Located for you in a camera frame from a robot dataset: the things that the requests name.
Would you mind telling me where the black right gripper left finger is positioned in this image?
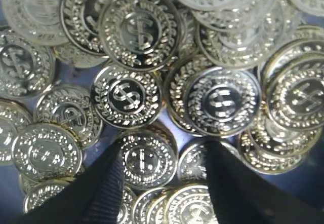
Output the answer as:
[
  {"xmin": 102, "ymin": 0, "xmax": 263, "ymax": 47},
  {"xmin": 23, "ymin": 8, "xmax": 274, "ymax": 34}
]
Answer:
[{"xmin": 15, "ymin": 143, "xmax": 124, "ymax": 223}]

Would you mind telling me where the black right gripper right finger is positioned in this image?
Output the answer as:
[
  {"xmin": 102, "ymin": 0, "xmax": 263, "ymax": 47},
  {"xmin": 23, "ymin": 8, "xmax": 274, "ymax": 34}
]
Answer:
[{"xmin": 205, "ymin": 139, "xmax": 323, "ymax": 223}]

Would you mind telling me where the gold coin bottom centre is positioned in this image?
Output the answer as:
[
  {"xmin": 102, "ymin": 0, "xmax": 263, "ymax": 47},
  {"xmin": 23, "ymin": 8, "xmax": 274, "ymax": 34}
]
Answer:
[{"xmin": 114, "ymin": 128, "xmax": 178, "ymax": 190}]

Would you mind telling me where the gold coin middle right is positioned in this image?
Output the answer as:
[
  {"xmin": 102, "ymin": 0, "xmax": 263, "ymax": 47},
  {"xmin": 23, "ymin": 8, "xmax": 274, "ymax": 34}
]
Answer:
[{"xmin": 182, "ymin": 67, "xmax": 261, "ymax": 138}]

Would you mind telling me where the gold coin middle of plate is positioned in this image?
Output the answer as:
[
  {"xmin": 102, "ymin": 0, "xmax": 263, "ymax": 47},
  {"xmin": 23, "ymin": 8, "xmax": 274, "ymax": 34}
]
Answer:
[{"xmin": 90, "ymin": 63, "xmax": 163, "ymax": 129}]

